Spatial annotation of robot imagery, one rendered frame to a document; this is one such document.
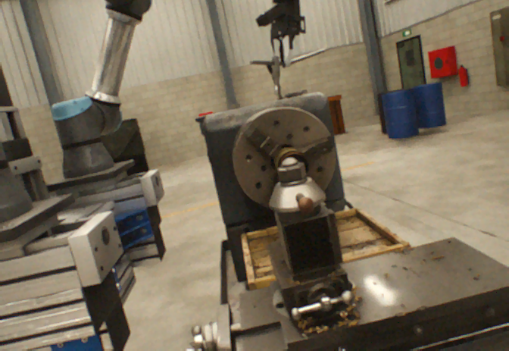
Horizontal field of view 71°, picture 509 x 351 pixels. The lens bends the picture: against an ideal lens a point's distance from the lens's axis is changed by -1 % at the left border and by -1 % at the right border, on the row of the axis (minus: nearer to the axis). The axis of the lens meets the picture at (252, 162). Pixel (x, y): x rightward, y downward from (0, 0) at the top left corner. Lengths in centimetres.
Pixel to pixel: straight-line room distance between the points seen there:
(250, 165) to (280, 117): 17
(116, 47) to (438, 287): 110
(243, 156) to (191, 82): 1002
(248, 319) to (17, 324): 41
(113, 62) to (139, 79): 989
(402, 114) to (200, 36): 645
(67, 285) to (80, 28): 1106
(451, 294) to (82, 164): 98
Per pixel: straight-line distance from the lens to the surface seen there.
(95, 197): 118
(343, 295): 50
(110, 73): 129
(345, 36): 1258
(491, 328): 59
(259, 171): 109
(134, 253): 120
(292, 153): 95
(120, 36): 128
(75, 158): 118
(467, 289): 58
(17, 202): 75
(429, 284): 59
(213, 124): 123
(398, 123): 747
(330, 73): 1212
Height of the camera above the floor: 127
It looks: 9 degrees down
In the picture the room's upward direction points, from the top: 12 degrees counter-clockwise
